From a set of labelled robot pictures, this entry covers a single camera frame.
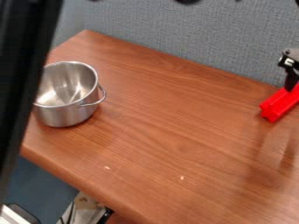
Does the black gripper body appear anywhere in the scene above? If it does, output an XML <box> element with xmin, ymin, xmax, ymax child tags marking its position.
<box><xmin>278</xmin><ymin>48</ymin><xmax>299</xmax><ymax>71</ymax></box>

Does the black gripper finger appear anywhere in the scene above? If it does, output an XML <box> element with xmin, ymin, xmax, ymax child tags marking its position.
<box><xmin>285</xmin><ymin>68</ymin><xmax>299</xmax><ymax>92</ymax></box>

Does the red plastic block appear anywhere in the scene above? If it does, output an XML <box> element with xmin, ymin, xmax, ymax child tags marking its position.
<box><xmin>259</xmin><ymin>84</ymin><xmax>299</xmax><ymax>123</ymax></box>

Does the stainless steel pot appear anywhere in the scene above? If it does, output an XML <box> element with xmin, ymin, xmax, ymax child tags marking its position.
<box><xmin>33</xmin><ymin>61</ymin><xmax>109</xmax><ymax>128</ymax></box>

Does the black white floor object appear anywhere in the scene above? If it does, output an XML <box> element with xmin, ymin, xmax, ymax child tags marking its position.
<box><xmin>0</xmin><ymin>203</ymin><xmax>42</xmax><ymax>224</ymax></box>

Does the table leg frame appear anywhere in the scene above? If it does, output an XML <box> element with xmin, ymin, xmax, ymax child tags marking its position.
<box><xmin>57</xmin><ymin>192</ymin><xmax>114</xmax><ymax>224</ymax></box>

